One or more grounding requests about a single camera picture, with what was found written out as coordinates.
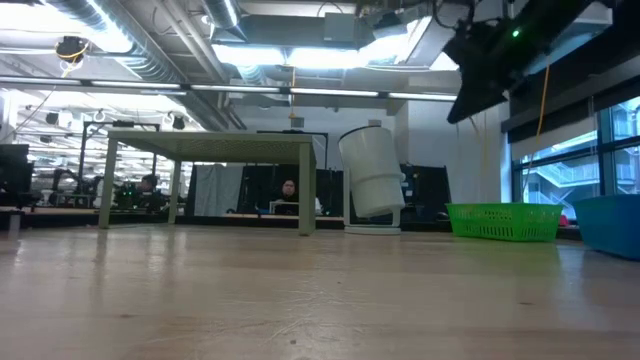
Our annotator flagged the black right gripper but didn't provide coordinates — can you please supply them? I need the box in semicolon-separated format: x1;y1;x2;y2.
442;12;539;125

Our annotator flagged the green plastic basket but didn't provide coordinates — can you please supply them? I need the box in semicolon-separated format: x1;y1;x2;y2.
445;201;565;244

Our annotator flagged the white tilted pen cup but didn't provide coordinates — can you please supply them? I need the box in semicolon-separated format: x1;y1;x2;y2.
338;125;408;237

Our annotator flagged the long ceiling light bar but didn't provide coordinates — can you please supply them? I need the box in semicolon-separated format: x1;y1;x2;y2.
0;74;459;104

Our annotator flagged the grey ceiling box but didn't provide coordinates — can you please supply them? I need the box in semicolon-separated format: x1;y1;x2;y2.
323;12;362;44

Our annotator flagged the blue plastic basket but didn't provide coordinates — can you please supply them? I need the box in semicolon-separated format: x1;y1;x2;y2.
573;193;640;262

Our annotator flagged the person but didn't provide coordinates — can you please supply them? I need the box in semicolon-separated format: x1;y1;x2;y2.
272;178;324;216
132;173;167;210

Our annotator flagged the black partition panel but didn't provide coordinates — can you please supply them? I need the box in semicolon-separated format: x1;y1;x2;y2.
237;163;346;217

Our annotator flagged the pale green perforated shelf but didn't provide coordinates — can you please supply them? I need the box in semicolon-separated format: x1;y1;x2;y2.
97;130;318;237

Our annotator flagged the white hanging cloth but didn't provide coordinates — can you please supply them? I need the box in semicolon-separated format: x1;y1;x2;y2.
192;163;246;217

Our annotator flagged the black computer monitor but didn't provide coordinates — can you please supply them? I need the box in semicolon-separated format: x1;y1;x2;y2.
0;143;34;194

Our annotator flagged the yellow hanging cord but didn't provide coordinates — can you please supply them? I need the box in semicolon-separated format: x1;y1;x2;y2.
535;64;551;137

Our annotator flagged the black window frame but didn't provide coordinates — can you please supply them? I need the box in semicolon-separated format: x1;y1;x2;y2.
509;94;640;206

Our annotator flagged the ribbed silver air duct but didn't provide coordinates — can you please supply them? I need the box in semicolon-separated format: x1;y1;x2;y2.
202;0;247;31

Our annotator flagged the black yellow cord reel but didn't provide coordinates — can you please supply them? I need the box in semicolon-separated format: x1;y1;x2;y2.
53;35;92;65

